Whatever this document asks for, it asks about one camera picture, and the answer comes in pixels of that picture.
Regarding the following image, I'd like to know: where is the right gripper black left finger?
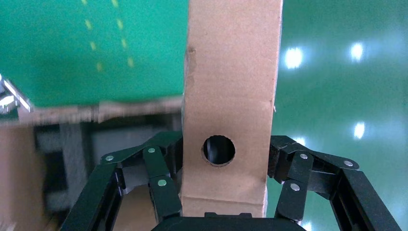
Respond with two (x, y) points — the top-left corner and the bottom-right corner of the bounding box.
(60, 130), (184, 231)

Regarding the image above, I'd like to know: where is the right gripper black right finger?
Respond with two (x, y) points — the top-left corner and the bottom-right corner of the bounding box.
(268, 135), (402, 231)

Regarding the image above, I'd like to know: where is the small brown cardboard box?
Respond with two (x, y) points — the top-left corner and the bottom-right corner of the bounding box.
(178, 0), (284, 219)

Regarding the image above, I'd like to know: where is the large open cardboard carton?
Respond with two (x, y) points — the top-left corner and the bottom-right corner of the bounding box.
(0, 95), (184, 231)

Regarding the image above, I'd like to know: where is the silver metal binder clip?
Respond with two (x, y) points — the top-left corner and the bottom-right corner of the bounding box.
(0, 74), (33, 116)

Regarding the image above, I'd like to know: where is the large green table cloth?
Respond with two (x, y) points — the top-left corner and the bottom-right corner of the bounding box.
(0, 0), (189, 108)

